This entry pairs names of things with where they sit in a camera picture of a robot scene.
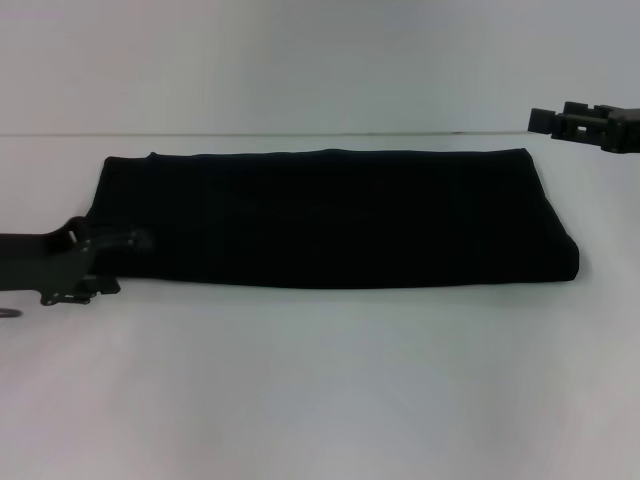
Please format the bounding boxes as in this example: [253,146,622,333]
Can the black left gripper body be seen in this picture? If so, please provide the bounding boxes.
[0,216,97,307]

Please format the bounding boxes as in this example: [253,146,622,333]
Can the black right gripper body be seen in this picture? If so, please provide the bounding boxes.
[598,103,640,157]

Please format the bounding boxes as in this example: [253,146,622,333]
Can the black shirt with FREE print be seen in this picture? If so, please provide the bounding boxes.
[84,147,582,291]

